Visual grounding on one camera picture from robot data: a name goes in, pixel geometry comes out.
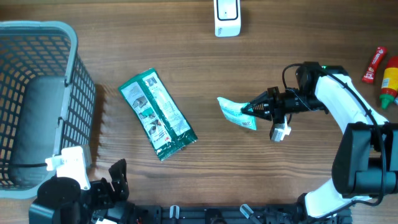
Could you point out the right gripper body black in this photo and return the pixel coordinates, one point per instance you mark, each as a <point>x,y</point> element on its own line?
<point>283,102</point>

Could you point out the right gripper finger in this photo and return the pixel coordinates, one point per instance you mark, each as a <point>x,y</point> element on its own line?
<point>262,101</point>
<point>263,114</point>

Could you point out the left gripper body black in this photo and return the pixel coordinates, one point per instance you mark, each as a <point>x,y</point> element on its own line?
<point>100,196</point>

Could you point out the teal wet wipes pack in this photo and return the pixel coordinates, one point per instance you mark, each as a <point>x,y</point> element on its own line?
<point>233,113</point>

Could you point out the green 3M gloves package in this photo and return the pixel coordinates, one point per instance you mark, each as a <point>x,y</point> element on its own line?
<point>165,125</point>

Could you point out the red Nescafe stick sachet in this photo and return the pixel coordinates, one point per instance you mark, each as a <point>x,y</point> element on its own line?
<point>370,73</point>

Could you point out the sriracha bottle green cap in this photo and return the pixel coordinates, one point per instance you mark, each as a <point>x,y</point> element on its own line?
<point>389,83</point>

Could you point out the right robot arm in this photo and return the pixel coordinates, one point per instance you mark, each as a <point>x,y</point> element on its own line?
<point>364,170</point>

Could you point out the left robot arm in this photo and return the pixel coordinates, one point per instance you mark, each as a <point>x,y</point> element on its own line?
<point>61,200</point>

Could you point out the white barcode scanner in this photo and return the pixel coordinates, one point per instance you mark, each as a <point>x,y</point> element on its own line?
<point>227,14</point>

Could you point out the grey plastic shopping basket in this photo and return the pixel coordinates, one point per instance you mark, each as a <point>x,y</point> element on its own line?
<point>47,101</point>

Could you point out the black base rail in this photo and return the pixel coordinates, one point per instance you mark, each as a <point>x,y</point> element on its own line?
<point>217,214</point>

